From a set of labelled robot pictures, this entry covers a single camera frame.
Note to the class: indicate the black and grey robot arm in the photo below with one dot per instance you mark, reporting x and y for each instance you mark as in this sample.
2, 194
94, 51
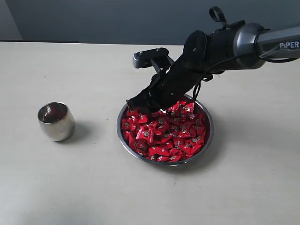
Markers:
239, 46

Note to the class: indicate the pile of red wrapped candies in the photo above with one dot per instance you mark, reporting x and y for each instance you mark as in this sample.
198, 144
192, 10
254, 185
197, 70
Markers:
164, 136

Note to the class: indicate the steel bowl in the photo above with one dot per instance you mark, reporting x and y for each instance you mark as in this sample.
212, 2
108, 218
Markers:
208, 133

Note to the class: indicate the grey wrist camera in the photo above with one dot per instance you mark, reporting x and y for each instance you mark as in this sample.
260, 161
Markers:
157, 58

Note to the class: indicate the stainless steel cup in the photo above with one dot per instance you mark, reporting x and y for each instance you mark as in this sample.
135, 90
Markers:
60, 130

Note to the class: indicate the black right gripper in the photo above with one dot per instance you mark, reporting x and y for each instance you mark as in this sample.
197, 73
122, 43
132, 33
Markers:
167, 90

